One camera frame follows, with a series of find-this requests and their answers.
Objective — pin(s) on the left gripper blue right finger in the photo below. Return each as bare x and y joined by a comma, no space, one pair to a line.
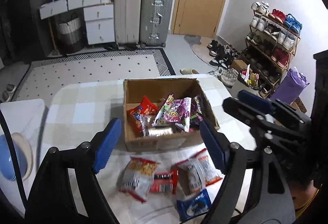
269,199

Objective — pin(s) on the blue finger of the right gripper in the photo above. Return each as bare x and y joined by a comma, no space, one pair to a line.
253,118
256,102

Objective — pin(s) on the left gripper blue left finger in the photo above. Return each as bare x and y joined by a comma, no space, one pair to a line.
51,197

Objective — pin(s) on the blue Oreo packet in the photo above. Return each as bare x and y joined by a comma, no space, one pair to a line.
194,206

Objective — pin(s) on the red snack packet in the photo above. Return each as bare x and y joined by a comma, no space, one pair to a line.
165,182

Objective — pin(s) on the noodle snack bag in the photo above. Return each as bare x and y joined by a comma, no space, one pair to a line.
138,177

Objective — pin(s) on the person's right hand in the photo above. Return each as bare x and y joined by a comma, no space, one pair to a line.
302,194

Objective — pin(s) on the small cardboard cat box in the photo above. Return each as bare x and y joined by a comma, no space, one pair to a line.
299,105

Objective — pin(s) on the white sneaker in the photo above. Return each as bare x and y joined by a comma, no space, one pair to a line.
228,77

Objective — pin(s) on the blue bowl stack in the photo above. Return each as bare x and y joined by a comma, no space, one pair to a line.
24,156

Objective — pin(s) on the orange white snack packet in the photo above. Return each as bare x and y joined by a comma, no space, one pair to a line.
196,172

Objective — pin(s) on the shoe rack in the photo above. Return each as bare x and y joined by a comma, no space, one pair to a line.
271,45

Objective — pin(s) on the purple candy bag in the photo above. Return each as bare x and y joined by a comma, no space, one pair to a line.
174,111

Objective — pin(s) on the beige slipper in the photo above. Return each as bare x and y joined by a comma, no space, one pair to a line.
188,71

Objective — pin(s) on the door mat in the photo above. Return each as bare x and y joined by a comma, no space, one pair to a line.
199,46

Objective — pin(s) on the cardboard SF box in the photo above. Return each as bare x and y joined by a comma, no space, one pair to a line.
157,90

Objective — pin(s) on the cracker packet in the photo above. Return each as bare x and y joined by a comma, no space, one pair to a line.
161,130

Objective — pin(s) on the red orange snack bag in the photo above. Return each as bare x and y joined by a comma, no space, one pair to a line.
136,116

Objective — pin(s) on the patterned rug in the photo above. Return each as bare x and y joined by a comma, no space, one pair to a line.
45,78

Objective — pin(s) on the silver suitcase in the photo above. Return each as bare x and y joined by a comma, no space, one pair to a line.
154,22

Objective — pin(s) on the black refrigerator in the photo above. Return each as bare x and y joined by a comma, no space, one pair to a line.
24,35

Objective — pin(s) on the laundry basket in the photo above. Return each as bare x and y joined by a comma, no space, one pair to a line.
70,35

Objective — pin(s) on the beige suitcase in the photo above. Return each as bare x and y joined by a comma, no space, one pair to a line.
127,21

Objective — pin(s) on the white drawer desk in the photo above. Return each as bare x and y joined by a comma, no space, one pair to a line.
97,17

